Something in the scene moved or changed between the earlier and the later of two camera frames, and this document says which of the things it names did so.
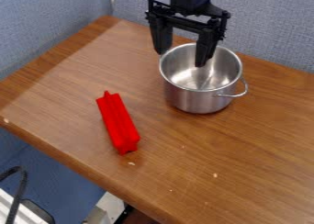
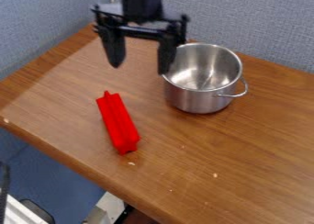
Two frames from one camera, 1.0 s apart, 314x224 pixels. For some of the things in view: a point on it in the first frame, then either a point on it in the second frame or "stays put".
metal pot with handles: (195, 85) stays put
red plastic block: (122, 129) stays put
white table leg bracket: (106, 211) stays put
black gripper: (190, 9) to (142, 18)
